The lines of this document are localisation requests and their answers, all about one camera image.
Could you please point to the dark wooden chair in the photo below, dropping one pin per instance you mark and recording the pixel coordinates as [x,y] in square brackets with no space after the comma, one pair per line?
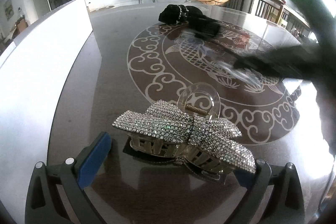
[270,10]

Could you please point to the black fuzzy scrunchie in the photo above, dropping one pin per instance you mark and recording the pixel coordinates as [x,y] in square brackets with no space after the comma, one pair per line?
[204,27]

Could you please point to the rhinestone bow hair claw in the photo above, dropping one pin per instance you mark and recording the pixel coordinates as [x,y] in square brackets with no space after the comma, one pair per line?
[191,131]

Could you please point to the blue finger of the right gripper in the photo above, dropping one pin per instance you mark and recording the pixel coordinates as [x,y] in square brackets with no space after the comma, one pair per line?
[295,62]

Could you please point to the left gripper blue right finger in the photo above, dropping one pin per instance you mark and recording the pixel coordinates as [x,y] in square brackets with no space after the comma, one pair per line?
[285,204]

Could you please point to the white storage box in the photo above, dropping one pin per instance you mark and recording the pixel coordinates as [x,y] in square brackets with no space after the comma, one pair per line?
[34,70]

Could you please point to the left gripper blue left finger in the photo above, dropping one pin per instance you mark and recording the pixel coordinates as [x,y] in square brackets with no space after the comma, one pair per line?
[43,202]

